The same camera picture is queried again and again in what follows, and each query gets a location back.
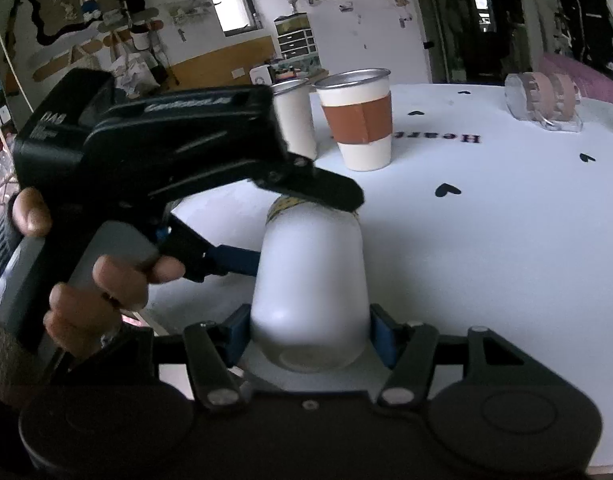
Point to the white metal cup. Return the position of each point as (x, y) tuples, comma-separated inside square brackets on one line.
[(292, 105)]

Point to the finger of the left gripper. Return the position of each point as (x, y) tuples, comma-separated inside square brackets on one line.
[(200, 257)]

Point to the glass mug with brown sleeve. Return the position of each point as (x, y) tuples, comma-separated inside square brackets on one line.
[(547, 100)]

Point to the small white appliance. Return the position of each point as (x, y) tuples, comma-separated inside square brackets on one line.
[(262, 74)]

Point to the white frosted cup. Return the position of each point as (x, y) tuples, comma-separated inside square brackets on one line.
[(310, 305)]

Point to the small drawer organizer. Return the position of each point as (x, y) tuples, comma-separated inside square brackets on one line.
[(294, 35)]

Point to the white cup with brown sleeve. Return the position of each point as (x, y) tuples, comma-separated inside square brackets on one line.
[(357, 105)]

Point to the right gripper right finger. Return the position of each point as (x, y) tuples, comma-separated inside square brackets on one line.
[(408, 351)]

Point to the window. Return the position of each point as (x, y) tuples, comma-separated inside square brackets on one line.
[(236, 16)]

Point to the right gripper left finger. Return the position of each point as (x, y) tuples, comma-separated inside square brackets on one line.
[(212, 350)]

